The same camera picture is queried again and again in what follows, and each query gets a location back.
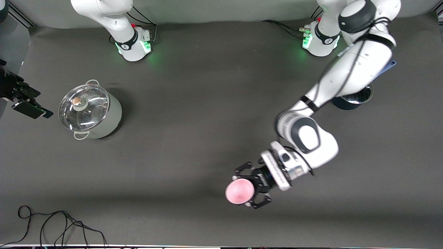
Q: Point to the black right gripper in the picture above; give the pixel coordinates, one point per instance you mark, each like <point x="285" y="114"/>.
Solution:
<point x="7" y="84"/>

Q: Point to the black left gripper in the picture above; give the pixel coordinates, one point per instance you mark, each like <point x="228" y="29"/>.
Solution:
<point x="262" y="180"/>

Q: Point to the pink plastic cup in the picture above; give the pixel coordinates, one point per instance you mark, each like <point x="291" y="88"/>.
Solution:
<point x="238" y="192"/>

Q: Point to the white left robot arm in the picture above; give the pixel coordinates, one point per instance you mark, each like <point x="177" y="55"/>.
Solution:
<point x="346" y="76"/>

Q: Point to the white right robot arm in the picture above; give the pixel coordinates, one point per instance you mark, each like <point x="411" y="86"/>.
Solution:
<point x="131" y="45"/>

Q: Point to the glass lid with brass knob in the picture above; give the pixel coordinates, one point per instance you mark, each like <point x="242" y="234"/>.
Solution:
<point x="84" y="107"/>

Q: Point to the glass lid with blue knob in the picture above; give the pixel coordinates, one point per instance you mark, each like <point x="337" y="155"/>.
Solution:
<point x="360" y="98"/>

